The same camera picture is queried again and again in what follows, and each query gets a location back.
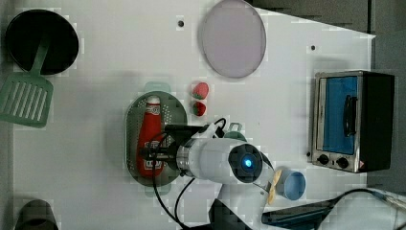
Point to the grey cup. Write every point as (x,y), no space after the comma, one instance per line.
(36,215)

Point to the green slotted spatula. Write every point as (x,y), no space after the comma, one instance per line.
(25,97)

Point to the green cup with handle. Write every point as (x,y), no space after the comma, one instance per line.
(234,132)

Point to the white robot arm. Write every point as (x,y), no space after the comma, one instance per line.
(244,172)

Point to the blue metal frame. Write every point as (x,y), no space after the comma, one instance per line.
(311,215)

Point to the lilac round plate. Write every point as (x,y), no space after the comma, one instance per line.
(233,38)

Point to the red plush ketchup bottle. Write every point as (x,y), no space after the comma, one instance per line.
(149,136)

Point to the light red plush strawberry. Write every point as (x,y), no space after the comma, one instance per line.
(201,91)

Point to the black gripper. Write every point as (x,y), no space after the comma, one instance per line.
(164,145)

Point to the blue cup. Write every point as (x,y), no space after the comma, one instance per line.
(291,185)

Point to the black frying pan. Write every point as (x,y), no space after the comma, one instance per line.
(25,32)

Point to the dark red plush strawberry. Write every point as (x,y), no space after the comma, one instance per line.
(199,109)

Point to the green oval strainer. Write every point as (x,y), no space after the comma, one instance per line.
(172,113)

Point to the plush peeled banana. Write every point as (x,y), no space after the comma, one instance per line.
(272,190)

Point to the silver toaster oven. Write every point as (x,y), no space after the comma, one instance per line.
(353,118)

